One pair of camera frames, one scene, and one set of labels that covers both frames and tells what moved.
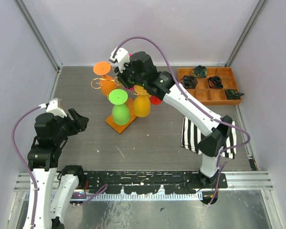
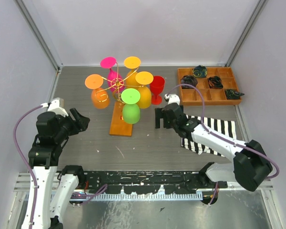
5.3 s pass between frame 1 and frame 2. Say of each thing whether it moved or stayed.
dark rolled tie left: stayed
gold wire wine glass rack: moved
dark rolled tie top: stayed
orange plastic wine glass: moved
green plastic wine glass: moved
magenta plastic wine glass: moved
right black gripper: moved
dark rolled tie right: stayed
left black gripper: stayed
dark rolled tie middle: stayed
